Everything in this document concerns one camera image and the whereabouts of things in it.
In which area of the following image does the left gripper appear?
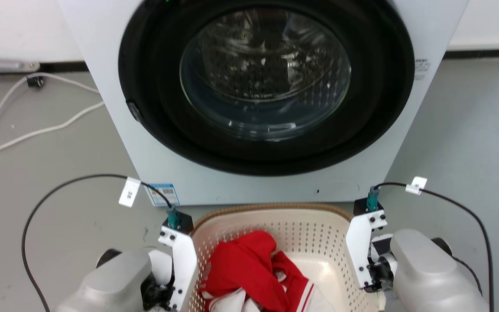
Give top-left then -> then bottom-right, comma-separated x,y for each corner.
141,278 -> 177,312

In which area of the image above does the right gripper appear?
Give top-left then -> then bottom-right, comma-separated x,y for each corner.
367,235 -> 400,292

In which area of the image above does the cream perforated laundry basket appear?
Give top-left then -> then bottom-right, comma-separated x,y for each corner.
187,202 -> 387,312

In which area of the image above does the red garment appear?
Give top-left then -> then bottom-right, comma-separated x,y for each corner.
200,231 -> 315,312

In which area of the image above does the blue white barcode sticker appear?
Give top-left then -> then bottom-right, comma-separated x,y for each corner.
146,184 -> 181,207

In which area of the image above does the white front-load washing machine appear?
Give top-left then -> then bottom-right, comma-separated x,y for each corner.
58,0 -> 470,207

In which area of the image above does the black round washer door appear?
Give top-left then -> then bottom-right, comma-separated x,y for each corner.
118,0 -> 415,176

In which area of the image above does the grey appliance base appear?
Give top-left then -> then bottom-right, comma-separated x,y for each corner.
0,41 -> 41,74

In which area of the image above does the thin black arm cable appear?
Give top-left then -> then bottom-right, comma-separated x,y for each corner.
451,256 -> 484,297

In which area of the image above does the white cable tag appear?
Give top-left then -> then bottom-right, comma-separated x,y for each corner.
119,177 -> 141,208
405,176 -> 428,195

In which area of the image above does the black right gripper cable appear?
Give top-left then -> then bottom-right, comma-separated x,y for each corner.
373,182 -> 493,312

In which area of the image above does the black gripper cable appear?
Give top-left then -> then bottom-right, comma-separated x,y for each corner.
21,174 -> 175,312
373,182 -> 493,312

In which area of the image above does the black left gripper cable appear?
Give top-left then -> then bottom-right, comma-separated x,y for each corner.
21,174 -> 175,312

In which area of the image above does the thick white floor cable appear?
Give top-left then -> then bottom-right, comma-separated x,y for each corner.
0,101 -> 106,160

